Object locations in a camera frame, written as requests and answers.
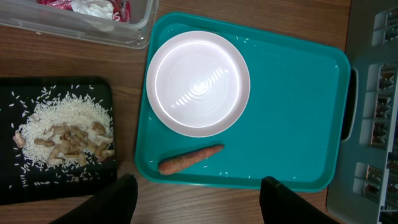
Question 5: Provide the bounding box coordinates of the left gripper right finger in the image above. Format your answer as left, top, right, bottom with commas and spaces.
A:
259, 176, 337, 224

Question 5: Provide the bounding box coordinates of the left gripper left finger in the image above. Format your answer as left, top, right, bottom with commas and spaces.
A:
51, 174, 138, 224

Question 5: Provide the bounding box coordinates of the orange carrot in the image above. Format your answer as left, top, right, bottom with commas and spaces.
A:
158, 144, 224, 175

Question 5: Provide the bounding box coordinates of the white plate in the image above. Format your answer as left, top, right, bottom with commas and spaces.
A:
146, 30, 251, 138

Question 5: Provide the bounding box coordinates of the red snack wrapper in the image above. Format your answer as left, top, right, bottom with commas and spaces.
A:
36, 0, 131, 22

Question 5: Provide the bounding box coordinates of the white tissue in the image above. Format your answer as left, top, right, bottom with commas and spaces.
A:
71, 0, 114, 19

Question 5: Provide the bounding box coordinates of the grey dishwasher rack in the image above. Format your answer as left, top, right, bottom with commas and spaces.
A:
326, 0, 397, 223

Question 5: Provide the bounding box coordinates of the teal serving tray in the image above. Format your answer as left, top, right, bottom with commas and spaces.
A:
135, 12, 351, 192

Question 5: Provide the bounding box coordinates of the rice and food scraps pile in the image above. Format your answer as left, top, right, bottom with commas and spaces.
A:
13, 94, 115, 167

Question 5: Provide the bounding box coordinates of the black tray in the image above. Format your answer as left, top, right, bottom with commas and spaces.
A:
1, 77, 117, 205

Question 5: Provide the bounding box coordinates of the clear plastic bin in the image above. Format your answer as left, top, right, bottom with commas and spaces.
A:
1, 0, 159, 49

